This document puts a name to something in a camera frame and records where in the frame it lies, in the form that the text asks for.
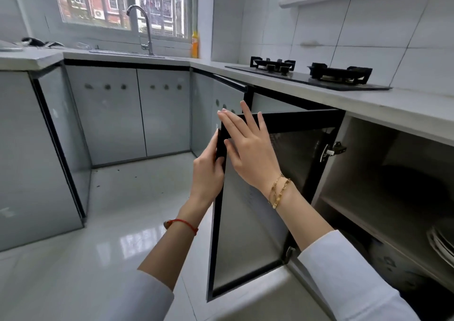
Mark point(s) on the window with white frame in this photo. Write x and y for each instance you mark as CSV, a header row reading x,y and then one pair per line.
x,y
106,1

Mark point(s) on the wooden cabinet shelf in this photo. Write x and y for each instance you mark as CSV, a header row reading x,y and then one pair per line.
x,y
383,232

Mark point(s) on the chrome kitchen faucet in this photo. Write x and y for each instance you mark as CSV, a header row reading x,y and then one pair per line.
x,y
147,26

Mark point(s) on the black framed glass cabinet door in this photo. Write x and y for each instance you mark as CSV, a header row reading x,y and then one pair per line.
x,y
244,232

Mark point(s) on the narrow grey cabinet door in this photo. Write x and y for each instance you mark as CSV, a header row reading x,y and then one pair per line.
x,y
201,115

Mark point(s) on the person's left hand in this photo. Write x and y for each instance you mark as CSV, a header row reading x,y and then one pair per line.
x,y
205,178

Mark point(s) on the patterned white container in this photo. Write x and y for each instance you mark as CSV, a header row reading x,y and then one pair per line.
x,y
393,264

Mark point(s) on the black burner grate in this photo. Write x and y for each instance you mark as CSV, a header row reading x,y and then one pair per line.
x,y
273,64
340,74

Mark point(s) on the metal cabinet hinge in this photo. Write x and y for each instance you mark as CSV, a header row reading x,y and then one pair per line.
x,y
289,254
333,149

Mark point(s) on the black glass gas stove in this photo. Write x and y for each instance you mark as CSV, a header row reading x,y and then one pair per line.
x,y
305,78

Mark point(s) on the person's right hand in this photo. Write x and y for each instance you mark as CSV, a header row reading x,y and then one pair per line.
x,y
253,154

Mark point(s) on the yellow bottle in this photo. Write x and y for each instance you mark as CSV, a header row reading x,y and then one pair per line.
x,y
194,45

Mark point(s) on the stack of white plates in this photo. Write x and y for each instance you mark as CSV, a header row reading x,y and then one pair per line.
x,y
443,241

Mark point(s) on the angled grey cabinet door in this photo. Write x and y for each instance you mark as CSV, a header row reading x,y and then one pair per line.
x,y
69,136

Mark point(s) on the black object on counter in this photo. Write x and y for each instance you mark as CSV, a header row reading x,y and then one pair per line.
x,y
33,42

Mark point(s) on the wide grey cabinet door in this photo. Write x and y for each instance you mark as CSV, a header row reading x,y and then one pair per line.
x,y
32,161

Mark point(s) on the person's right middle finger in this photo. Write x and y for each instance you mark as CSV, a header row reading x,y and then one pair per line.
x,y
236,121

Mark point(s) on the person's left thumb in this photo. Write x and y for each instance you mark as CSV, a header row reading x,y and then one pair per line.
x,y
214,142

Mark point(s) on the person's right little finger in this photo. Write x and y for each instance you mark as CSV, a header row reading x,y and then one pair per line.
x,y
263,122

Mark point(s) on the small black object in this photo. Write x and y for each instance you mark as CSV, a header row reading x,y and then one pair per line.
x,y
55,44

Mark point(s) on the person's right forearm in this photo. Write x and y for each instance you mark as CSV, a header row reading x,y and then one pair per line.
x,y
319,235

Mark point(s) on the grey cabinet door with dots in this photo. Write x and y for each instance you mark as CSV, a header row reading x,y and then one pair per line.
x,y
110,118
165,115

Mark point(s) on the steel kitchen sink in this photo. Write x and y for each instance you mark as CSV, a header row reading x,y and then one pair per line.
x,y
124,53

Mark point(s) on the person's right thumb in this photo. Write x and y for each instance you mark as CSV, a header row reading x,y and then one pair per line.
x,y
231,152

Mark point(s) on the person's left forearm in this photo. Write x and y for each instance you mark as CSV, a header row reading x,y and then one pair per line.
x,y
166,249

